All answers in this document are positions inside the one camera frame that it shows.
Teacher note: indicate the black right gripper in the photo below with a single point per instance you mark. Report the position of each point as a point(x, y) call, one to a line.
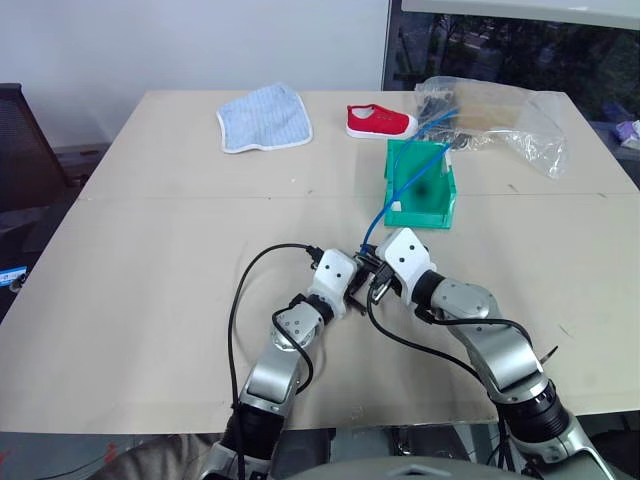
point(384, 284)

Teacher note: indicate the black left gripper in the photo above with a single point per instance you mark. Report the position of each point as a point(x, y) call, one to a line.
point(358, 282)

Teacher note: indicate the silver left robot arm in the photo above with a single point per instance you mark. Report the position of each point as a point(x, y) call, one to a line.
point(270, 376)

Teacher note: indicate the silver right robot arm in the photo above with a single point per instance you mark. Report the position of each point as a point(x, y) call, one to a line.
point(502, 352)

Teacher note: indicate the green plastic bin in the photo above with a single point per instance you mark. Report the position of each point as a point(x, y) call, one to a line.
point(422, 192)

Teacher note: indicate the red canvas shoe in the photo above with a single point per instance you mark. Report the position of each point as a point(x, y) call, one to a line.
point(380, 120)

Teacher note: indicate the black parts in bag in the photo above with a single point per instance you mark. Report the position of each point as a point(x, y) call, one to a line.
point(434, 104)

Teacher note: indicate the blue striped cloth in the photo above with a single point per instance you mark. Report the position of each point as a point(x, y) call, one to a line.
point(265, 120)

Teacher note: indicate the brown cardboard box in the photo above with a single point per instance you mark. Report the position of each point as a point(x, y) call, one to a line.
point(487, 107)

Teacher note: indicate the clear plastic bag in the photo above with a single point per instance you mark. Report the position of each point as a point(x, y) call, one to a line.
point(542, 130)

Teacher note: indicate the dark glass window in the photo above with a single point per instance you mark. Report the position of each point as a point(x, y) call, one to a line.
point(525, 55)

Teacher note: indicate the grey furry shape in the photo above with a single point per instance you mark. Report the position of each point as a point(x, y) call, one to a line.
point(160, 457)

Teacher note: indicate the purple packet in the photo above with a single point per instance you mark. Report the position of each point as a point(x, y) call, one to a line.
point(629, 132)

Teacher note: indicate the blue label box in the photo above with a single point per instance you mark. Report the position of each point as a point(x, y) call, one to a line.
point(11, 276)

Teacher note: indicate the black office chair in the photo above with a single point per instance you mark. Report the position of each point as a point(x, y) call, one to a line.
point(25, 150)

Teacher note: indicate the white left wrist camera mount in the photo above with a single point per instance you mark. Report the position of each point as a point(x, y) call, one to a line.
point(332, 277)

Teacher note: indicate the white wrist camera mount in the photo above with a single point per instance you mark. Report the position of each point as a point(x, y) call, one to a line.
point(409, 261)
point(332, 277)

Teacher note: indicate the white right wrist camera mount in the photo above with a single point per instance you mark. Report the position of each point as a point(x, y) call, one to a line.
point(409, 261)

